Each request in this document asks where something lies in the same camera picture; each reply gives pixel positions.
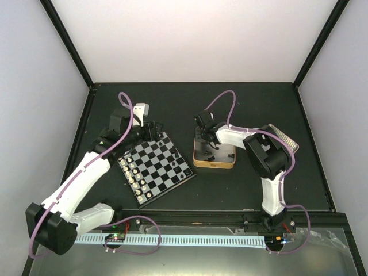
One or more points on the light blue cable duct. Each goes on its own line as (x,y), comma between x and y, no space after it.
(173,240)

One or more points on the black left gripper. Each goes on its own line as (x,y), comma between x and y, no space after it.
(151,134)

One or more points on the white chess piece row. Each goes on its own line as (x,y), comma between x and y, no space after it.
(136,181)

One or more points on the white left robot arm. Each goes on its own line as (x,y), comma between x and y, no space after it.
(55,223)

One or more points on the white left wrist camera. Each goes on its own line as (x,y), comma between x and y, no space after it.
(140,110)

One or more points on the black and grey chessboard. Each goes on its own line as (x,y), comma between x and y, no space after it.
(155,163)

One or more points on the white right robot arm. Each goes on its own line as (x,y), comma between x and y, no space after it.
(271,154)

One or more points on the silver tin lid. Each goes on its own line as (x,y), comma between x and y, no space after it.
(294,147)

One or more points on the gold metal tin base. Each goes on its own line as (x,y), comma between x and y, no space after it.
(200,146)

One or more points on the black pieces in tin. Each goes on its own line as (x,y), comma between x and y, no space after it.
(225,156)

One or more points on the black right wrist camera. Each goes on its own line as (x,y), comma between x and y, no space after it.
(204,120)

